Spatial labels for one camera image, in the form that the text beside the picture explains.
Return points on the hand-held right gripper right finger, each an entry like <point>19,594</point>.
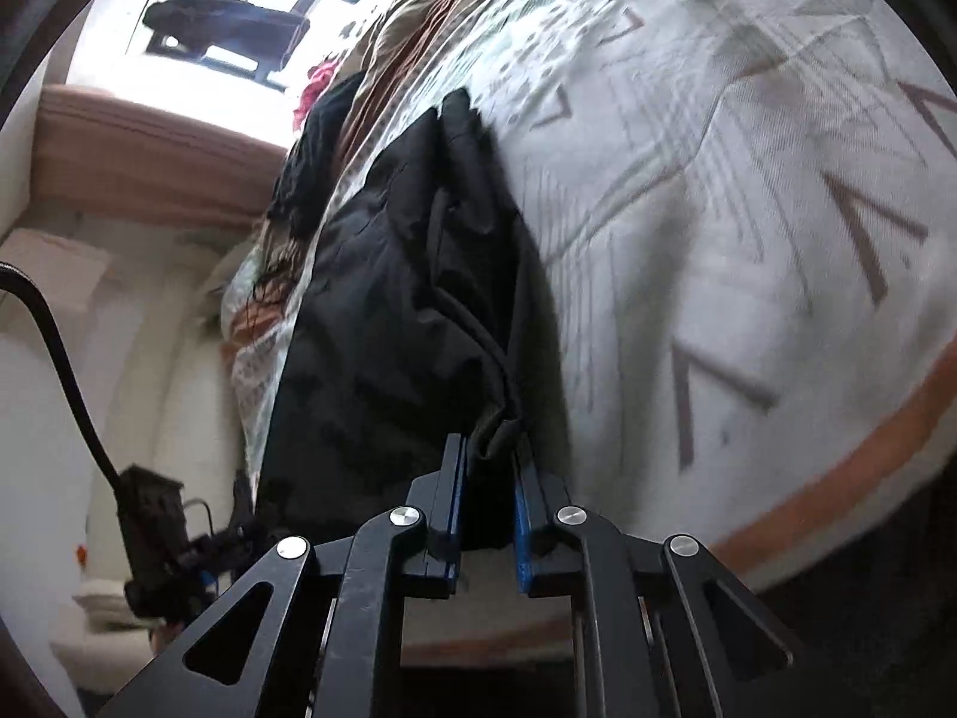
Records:
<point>523,531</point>

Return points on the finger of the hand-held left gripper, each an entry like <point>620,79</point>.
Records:
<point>232,535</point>

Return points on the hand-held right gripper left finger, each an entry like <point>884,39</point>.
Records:
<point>452,538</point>

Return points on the black pants with yellow stripes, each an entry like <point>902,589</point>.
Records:
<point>404,299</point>

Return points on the dark hanging clothes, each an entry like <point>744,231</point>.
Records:
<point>224,22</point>

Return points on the white patterned blanket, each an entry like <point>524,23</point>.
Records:
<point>710,239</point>

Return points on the pink curtain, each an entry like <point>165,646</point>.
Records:
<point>149,157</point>

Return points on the black knit cloth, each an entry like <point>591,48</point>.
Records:
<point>310,157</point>

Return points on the red cloth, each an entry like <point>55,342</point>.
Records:
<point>318,86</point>

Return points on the brown quilt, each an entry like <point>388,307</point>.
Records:
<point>419,22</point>

